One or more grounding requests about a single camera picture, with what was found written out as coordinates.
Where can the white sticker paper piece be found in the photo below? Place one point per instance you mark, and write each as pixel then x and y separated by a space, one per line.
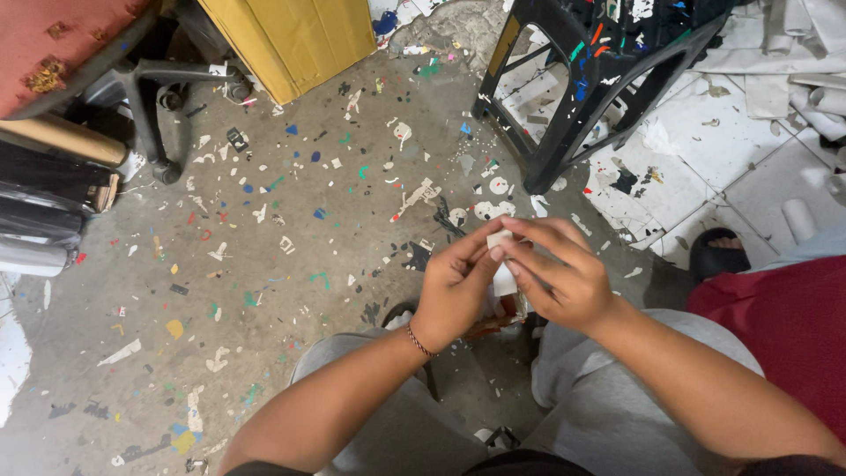
pixel 503 281

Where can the small black vinyl roll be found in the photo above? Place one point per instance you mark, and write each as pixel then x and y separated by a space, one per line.
pixel 36 221

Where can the large black vinyl roll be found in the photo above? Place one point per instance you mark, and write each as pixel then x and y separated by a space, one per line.
pixel 46 175

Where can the scattered coloured vinyl scraps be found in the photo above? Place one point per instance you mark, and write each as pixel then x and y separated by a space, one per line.
pixel 291 218

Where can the person's right fingers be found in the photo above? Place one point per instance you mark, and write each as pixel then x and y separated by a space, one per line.
pixel 539 254

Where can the red-seat office chair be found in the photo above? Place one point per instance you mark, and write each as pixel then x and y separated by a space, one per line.
pixel 46 39

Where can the person's grey trousers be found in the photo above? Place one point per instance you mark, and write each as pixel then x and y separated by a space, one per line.
pixel 595 416

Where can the person's black shirt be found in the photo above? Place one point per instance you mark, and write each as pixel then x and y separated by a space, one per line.
pixel 529 465

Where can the red-brown clear sticker sheet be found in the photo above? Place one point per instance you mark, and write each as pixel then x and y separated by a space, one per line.
pixel 499 317

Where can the short white paper roll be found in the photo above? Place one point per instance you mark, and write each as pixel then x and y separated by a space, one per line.
pixel 800 219

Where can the small black and white tool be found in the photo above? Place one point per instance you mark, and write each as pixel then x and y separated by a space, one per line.
pixel 499 439

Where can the yellow-brown cardboard box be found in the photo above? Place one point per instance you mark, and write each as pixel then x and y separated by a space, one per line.
pixel 297 39

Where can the red cloth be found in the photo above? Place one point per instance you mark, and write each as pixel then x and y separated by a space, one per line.
pixel 786 324

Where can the person's left fingers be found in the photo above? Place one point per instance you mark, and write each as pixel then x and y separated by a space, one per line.
pixel 472 258

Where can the black paint-stained plastic stool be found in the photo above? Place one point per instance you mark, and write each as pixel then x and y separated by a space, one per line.
pixel 595 39

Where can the person's left hand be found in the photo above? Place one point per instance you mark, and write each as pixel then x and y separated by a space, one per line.
pixel 449 301

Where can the person's right hand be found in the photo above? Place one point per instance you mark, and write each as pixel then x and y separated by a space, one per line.
pixel 578 291

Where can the brown cardboard roll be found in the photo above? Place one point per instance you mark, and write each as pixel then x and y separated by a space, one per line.
pixel 59 139

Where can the white sheet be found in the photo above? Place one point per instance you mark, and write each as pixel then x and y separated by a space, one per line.
pixel 12 357

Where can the heap of white paper strips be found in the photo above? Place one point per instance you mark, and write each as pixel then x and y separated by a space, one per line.
pixel 786 39

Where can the long white vinyl roll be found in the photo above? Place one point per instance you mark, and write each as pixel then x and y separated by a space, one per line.
pixel 30 259

